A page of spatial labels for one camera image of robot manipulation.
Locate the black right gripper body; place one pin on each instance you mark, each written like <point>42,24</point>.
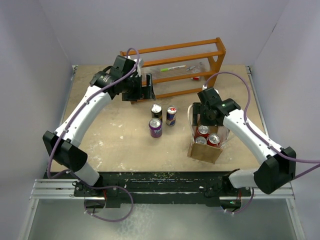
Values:
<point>205,119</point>

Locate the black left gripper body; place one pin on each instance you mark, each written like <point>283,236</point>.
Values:
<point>132,89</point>

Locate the black beverage can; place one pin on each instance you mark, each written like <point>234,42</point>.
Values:
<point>156,111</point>

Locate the red soda can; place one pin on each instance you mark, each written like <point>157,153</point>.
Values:
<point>203,131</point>
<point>214,140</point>

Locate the white can red tab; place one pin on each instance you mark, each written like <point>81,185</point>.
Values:
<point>171,115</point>

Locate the purple soda can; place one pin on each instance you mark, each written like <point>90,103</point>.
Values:
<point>155,127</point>
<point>200,140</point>

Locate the brown canvas tote bag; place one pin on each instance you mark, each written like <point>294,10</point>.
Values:
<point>205,152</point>

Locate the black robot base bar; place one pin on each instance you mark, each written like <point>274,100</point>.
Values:
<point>207,188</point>

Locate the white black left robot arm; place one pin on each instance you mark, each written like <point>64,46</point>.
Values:
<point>122,78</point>

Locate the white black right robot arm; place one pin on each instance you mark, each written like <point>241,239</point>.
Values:
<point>277,164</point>

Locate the green white marker pen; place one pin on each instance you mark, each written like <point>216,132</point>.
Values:
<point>172,68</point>

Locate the red white small box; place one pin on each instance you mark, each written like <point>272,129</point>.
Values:
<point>196,78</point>

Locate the orange wooden shelf rack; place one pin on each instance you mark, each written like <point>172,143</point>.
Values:
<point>212,61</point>

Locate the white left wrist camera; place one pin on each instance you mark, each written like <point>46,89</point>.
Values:
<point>139,65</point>

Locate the aluminium front frame rail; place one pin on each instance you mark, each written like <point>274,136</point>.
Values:
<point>63,189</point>

